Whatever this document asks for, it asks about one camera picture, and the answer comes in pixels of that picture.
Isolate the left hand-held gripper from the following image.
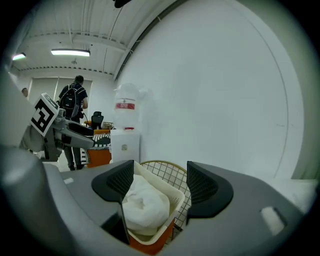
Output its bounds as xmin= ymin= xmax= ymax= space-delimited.
xmin=29 ymin=92 xmax=96 ymax=161

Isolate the cream laundry basket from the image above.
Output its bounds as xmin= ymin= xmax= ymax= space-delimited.
xmin=126 ymin=160 xmax=186 ymax=246

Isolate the black head-worn camera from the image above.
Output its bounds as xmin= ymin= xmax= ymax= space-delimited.
xmin=113 ymin=0 xmax=134 ymax=9

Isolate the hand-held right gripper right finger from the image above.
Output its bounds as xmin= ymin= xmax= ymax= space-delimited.
xmin=162 ymin=160 xmax=305 ymax=256

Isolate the white water dispenser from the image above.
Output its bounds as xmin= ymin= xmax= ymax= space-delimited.
xmin=109 ymin=129 xmax=141 ymax=165

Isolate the orange chair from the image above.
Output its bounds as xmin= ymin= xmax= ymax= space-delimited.
xmin=85 ymin=129 xmax=113 ymax=169

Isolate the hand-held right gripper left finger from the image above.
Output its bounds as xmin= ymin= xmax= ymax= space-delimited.
xmin=61 ymin=160 xmax=135 ymax=245

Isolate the orange chair seat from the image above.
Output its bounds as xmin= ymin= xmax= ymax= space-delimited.
xmin=129 ymin=221 xmax=176 ymax=256

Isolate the black office chair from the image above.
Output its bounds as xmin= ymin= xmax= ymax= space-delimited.
xmin=90 ymin=111 xmax=105 ymax=131

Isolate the round wire basket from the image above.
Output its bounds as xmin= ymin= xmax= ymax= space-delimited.
xmin=139 ymin=159 xmax=191 ymax=241

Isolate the black white striped cloth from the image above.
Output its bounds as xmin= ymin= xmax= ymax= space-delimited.
xmin=79 ymin=133 xmax=112 ymax=165

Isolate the grey roller blind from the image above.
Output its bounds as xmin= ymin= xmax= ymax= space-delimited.
xmin=28 ymin=77 xmax=94 ymax=106

